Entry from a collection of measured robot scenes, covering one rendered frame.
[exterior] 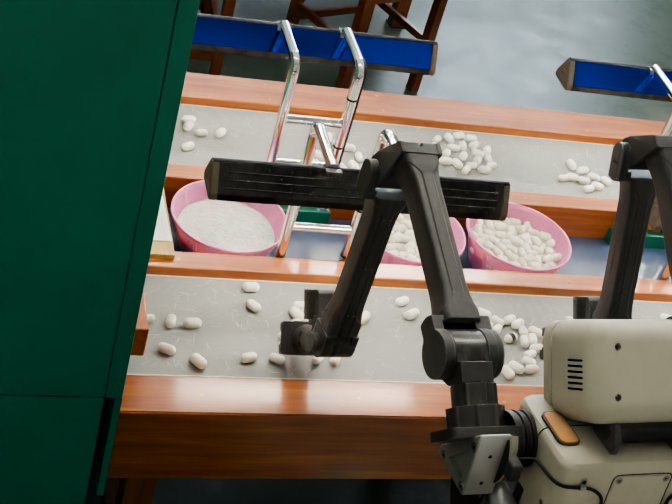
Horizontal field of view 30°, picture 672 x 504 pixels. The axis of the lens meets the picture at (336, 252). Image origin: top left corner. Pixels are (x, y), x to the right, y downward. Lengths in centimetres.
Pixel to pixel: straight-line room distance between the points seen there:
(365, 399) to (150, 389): 42
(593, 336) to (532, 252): 128
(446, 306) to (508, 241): 119
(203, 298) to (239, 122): 71
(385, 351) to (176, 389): 49
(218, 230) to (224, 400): 57
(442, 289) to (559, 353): 20
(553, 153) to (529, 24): 254
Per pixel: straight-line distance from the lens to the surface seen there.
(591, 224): 333
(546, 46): 586
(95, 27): 179
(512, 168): 338
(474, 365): 187
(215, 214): 288
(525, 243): 310
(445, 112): 347
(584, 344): 182
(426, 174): 203
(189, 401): 237
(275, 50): 289
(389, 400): 250
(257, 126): 321
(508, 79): 546
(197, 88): 326
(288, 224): 271
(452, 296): 192
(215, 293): 266
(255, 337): 258
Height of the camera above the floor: 243
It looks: 36 degrees down
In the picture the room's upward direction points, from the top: 17 degrees clockwise
